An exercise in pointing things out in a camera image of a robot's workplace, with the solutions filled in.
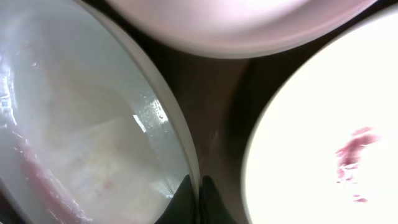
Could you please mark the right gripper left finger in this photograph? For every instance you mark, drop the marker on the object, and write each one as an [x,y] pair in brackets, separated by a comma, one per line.
[182,207]

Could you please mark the large brown tray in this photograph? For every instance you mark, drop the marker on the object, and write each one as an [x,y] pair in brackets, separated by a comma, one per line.
[222,99]

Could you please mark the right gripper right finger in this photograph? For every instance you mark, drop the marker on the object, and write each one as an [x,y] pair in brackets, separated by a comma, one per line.
[211,207]

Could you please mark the white plate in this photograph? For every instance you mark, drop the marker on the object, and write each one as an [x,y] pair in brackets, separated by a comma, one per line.
[325,148]
[237,28]

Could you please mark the pale blue-white plate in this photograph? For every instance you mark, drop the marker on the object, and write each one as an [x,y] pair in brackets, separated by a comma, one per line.
[90,131]

